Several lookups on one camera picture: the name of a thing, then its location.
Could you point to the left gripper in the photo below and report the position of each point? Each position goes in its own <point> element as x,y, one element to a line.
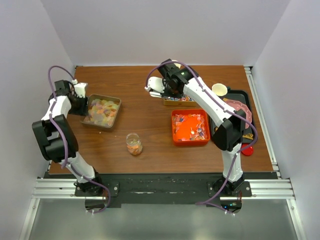
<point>83,110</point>

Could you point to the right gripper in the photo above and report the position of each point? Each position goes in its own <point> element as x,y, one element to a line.
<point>166,94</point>

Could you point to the gold tin of lollipops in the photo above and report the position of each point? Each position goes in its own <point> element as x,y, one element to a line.
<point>185,101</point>

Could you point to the silver tin of gummies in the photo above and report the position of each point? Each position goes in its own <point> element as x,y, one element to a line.
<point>102,112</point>

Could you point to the clear plastic jar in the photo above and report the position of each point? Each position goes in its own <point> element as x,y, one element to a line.
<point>134,144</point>

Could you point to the metal scoop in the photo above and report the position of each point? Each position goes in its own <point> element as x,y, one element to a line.
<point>155,94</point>

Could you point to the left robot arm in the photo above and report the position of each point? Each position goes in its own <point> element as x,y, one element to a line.
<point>56,140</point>

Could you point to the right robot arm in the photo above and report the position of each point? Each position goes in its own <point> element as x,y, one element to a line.
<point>230,123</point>

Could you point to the orange tray of candies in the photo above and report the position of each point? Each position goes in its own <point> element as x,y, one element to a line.
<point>190,128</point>

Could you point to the dark green cup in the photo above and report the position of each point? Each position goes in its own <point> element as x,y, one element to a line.
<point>220,90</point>

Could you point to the pink dotted plate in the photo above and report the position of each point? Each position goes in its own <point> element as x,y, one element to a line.
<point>238,105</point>

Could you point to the black serving tray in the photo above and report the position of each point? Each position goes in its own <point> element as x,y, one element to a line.
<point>242,96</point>

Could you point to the gold fork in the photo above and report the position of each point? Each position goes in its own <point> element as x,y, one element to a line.
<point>249,136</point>

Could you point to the red jar lid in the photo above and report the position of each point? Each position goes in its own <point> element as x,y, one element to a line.
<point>247,150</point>

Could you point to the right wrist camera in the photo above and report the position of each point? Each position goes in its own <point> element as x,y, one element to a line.
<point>155,84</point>

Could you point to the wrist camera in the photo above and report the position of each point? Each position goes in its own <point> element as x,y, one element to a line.
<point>79,88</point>
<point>155,84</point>

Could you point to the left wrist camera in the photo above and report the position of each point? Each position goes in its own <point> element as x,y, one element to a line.
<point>79,88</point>

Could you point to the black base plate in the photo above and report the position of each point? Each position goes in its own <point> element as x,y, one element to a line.
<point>167,189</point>

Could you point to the aluminium rail frame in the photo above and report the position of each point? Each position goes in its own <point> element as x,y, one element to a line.
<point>55,213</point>

